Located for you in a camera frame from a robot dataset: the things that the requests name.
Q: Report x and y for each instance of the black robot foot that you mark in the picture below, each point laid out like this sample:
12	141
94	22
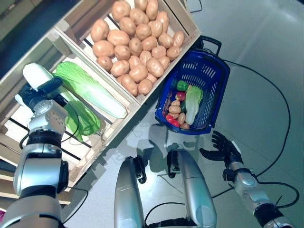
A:
140	171
172	164

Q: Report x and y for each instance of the silver robot leg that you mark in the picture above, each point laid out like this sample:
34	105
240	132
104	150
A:
197	190
128	194

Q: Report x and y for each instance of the silver left robot leg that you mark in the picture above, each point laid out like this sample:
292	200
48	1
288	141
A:
128	194

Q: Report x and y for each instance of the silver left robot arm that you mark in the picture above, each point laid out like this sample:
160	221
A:
45	166

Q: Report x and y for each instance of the dark robot waist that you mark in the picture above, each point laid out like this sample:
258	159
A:
166	224

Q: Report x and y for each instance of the silver right robot leg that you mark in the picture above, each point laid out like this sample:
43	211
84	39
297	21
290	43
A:
197	190

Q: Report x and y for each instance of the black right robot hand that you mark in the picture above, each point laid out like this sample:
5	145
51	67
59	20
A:
225	152

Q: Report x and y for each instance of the dark green cucumber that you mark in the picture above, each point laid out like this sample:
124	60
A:
183	106

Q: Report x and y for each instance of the green bell pepper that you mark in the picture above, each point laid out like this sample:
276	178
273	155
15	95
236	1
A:
182	85

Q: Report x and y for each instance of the black left robot foot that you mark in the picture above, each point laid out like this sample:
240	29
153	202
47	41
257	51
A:
140	171

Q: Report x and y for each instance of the large napa cabbage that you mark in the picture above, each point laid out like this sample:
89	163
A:
35	73
95	95

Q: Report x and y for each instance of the wooden crate with potatoes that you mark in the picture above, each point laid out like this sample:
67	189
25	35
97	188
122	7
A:
184	21

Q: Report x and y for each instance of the black right robot foot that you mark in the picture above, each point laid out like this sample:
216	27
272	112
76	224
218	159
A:
172	164

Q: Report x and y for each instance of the wooden display shelf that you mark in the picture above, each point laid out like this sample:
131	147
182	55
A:
35	9

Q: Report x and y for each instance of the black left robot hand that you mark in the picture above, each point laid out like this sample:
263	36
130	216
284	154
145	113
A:
47	95

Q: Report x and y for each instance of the small brown potato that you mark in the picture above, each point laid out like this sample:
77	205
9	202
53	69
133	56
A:
175	102
181	117
173	109
185	126

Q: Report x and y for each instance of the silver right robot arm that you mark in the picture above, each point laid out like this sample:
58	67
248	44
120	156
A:
249	183

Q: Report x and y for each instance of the small napa cabbage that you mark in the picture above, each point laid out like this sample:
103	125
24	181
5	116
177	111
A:
193	104

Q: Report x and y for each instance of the blue plastic shopping basket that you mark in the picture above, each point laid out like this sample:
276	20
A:
213	78

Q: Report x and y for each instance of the red yellow bell pepper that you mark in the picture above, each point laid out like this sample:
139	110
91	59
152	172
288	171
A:
181	95

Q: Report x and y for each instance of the red tomato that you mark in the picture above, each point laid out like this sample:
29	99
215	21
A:
169	118
176	123

